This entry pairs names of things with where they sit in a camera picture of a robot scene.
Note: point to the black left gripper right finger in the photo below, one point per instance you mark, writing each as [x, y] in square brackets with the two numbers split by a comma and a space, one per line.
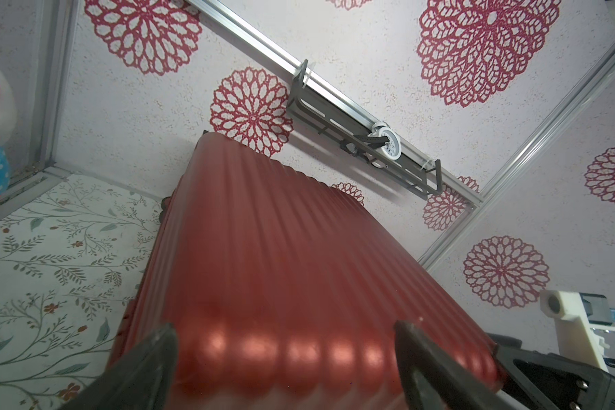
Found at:
[432, 378]

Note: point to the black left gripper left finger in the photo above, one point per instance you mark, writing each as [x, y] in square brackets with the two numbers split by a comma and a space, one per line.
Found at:
[141, 379]

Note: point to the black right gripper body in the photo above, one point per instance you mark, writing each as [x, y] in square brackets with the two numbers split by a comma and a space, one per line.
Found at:
[550, 381]

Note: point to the red ribbed hard-shell suitcase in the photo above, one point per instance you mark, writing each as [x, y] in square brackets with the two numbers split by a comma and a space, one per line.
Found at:
[284, 292]

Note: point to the white alarm clock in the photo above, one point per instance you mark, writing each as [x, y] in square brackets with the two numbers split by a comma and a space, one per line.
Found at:
[393, 149]

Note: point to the black object on shelf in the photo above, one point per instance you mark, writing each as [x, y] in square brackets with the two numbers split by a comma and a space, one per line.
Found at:
[358, 144]

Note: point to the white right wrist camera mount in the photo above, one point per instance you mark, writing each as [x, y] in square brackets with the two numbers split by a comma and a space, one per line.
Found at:
[582, 321]

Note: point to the grey metal wall shelf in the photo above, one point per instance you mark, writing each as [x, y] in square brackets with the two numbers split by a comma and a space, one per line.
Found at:
[309, 106]

